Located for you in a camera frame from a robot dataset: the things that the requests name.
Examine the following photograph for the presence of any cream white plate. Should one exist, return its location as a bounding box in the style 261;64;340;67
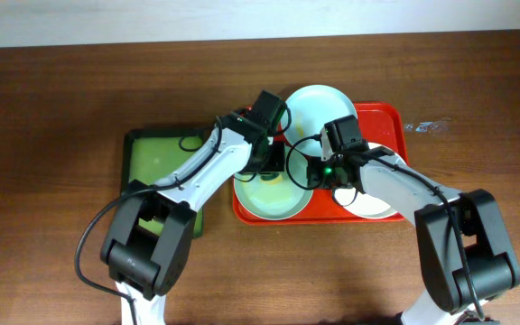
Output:
333;142;409;220

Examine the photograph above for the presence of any light green plate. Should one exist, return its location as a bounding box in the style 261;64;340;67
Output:
234;172;313;221

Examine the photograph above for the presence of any light blue plate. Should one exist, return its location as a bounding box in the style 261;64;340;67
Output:
283;85;358;144

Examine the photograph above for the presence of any green yellow sponge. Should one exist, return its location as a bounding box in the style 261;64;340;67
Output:
260;172;283;185

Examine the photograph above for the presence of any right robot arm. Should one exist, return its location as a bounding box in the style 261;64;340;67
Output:
307;147;520;325

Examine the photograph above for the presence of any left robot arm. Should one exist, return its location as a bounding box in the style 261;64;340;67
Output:
100;113;282;324

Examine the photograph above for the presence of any red plastic tray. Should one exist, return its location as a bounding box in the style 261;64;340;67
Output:
232;102;408;226

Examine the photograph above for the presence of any dark green tray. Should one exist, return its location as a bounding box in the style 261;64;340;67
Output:
120;127;207;239

